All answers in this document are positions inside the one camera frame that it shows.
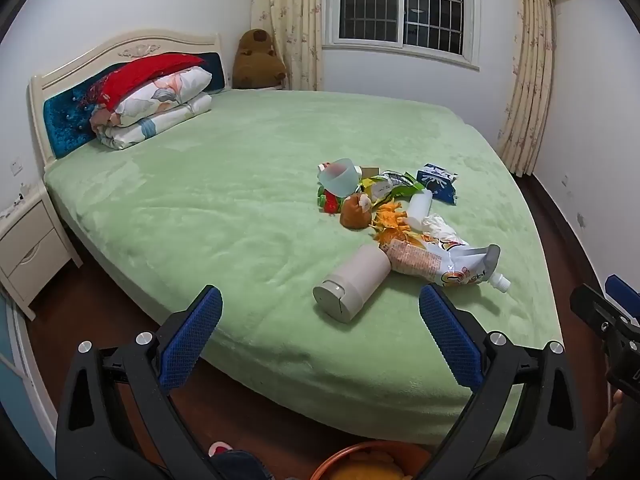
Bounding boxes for white blue wardrobe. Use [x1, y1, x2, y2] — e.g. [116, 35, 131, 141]
[0, 290, 58, 476]

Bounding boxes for cream nightstand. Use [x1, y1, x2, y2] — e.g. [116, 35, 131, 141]
[0, 180, 83, 321]

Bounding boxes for cream bed headboard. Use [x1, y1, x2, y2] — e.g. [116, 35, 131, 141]
[29, 29, 225, 171]

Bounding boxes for red pillow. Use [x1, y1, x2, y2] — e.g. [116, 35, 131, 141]
[80, 54, 207, 111]

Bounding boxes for crumpled white tissue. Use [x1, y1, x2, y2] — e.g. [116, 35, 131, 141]
[406, 213, 458, 243]

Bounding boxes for orange peel pile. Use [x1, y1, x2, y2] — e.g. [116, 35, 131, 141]
[372, 200, 416, 246]

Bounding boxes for window with metal grille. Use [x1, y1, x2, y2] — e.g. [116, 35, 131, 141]
[322, 0, 481, 71]

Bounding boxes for green snack packet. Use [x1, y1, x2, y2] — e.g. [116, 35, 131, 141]
[357, 171, 426, 206]

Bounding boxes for floral cream curtain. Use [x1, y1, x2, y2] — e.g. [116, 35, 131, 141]
[497, 0, 557, 177]
[249, 0, 325, 92]

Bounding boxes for orange plastic bin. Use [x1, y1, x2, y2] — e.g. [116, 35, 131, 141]
[311, 441, 433, 480]

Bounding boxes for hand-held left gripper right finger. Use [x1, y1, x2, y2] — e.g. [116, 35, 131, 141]
[415, 282, 586, 480]

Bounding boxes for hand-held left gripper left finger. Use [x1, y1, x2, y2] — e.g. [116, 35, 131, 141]
[56, 285, 223, 480]

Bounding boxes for translucent plastic cup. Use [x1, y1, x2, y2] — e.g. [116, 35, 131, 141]
[318, 158, 362, 198]

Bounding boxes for person's right hand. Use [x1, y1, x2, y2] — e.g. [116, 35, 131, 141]
[587, 389, 627, 475]

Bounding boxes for large brown plush toy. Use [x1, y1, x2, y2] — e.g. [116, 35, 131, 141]
[232, 28, 287, 91]

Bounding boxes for floral pillow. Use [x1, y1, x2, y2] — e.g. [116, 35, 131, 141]
[90, 66, 213, 128]

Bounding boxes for brown snack wrapper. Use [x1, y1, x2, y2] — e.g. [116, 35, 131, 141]
[380, 237, 451, 286]

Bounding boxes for green fleece blanket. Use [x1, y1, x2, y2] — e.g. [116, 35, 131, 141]
[44, 89, 562, 448]

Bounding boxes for beige thermos bottle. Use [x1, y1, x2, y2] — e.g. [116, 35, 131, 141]
[313, 245, 391, 323]

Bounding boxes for white plastic bottle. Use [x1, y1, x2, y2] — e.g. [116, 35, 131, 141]
[407, 190, 434, 221]

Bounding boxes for blue milk carton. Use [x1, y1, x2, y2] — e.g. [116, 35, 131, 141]
[416, 162, 458, 206]

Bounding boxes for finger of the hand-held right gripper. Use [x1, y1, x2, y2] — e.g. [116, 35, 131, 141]
[605, 274, 640, 313]
[570, 284, 632, 341]

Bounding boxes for folded floral quilt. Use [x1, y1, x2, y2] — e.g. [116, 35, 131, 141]
[95, 92, 213, 150]

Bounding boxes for red snack packet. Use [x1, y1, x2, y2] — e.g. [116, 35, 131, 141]
[317, 187, 346, 215]

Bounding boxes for person's blue jeans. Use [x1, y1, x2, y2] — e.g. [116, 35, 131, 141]
[210, 450, 273, 480]

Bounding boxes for small brown plush toy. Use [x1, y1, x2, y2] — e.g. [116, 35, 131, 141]
[340, 192, 375, 231]

